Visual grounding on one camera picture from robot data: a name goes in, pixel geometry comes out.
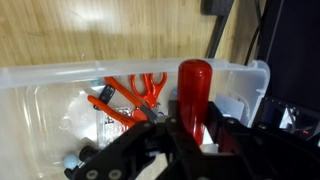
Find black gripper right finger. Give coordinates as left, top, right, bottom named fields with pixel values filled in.
left=201, top=101, right=320, bottom=180

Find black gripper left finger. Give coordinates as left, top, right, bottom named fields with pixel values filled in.
left=64, top=99, right=203, bottom=180

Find red screwdriver handle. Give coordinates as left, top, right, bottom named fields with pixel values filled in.
left=177, top=59, right=214, bottom=147

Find pale blue round knob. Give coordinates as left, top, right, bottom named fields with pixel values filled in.
left=62, top=153, right=80, bottom=170

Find clear plastic storage bin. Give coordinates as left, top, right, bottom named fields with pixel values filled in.
left=0, top=58, right=271, bottom=180

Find clear bag of screws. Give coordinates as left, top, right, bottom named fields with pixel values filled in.
left=95, top=105, right=135, bottom=148

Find black hex key stand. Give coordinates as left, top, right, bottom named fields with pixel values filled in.
left=252, top=95, right=320, bottom=145

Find orange-handled pliers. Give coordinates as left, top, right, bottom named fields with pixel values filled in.
left=87, top=76, right=158, bottom=130

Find orange-handled scissors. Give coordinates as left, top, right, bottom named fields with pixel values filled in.
left=130, top=72, right=169, bottom=110

